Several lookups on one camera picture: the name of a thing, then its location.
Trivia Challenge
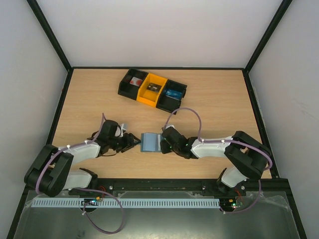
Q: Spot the white slotted cable duct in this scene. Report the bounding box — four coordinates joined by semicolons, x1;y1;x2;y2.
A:
31;198;220;209

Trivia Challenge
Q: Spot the teal leather card holder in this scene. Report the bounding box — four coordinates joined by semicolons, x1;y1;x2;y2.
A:
141;132;161;152

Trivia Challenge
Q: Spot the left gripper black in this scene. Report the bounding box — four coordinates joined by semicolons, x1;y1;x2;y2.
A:
109;132;141;152

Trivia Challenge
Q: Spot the black enclosure frame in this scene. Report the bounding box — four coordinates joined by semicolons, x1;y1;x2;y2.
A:
7;0;307;239

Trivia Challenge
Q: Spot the black mounting rail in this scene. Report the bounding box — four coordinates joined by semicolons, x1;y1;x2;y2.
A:
62;178;292;198

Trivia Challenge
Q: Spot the blue card in bin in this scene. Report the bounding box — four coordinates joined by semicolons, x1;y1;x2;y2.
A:
165;89;182;100

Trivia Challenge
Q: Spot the left black storage bin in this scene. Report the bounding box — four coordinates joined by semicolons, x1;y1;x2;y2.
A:
118;68;148;100

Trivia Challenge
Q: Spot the black storage bin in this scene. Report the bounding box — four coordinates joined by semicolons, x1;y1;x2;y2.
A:
156;79;187;113
118;68;148;100

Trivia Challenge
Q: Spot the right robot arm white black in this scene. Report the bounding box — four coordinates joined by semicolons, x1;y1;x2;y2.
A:
160;126;273;195

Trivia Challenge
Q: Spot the right black storage bin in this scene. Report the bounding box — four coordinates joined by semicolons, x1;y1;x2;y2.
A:
156;79;187;113

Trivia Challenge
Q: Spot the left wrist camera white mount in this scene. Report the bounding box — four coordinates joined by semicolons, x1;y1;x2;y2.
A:
115;123;128;137

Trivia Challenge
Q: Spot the red white card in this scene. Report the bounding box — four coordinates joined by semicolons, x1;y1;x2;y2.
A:
130;77;143;87

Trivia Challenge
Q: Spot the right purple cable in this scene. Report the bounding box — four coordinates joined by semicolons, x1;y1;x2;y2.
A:
165;107;274;215

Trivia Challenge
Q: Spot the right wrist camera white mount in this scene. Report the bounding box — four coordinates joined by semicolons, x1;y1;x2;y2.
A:
162;124;175;131

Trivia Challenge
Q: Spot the yellow storage bin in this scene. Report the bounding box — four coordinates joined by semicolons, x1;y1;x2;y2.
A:
137;73;168;108

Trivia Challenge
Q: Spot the dark card in yellow bin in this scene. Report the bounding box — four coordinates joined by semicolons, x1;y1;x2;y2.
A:
147;83;161;93

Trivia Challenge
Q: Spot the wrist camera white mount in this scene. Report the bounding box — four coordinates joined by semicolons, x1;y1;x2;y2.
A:
115;123;128;137
162;124;175;131

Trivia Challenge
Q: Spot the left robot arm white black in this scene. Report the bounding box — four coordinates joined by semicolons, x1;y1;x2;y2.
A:
24;118;141;197

